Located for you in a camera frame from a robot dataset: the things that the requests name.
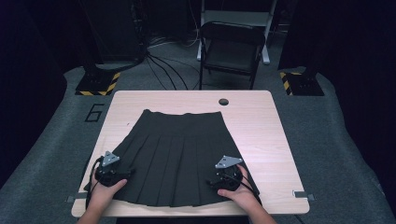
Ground black pleated skirt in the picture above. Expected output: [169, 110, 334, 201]
[83, 108, 262, 208]

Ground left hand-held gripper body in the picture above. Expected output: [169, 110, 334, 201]
[93, 150, 133, 188]

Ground black stand base striped edge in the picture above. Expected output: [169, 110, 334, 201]
[278, 70, 325, 97]
[75, 71, 121, 97]

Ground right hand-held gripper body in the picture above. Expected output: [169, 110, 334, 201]
[211, 155, 244, 191]

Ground black equipment cabinet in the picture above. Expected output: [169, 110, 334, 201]
[78, 0, 148, 64]

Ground dark curtain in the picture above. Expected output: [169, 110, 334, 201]
[278, 0, 396, 200]
[0, 0, 82, 188]

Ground left hand-held gripper black cable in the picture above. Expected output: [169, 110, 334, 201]
[84, 156, 106, 210]

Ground white metal stand frame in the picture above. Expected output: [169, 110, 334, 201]
[196, 0, 278, 65]

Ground hand-held gripper black cable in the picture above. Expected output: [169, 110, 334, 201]
[221, 173, 263, 205]
[84, 156, 106, 210]

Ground black folding chair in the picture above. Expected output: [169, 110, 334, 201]
[197, 21, 267, 91]

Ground right hand-held gripper black cable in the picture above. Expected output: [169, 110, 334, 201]
[221, 173, 263, 205]

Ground black floor cables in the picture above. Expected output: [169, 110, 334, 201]
[143, 34, 201, 91]

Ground person's left hand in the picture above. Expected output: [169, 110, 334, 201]
[89, 178, 129, 216]

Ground person's right hand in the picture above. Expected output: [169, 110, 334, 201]
[217, 163, 262, 213]

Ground grey tape piece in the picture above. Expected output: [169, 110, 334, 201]
[66, 191, 90, 203]
[292, 189, 316, 202]

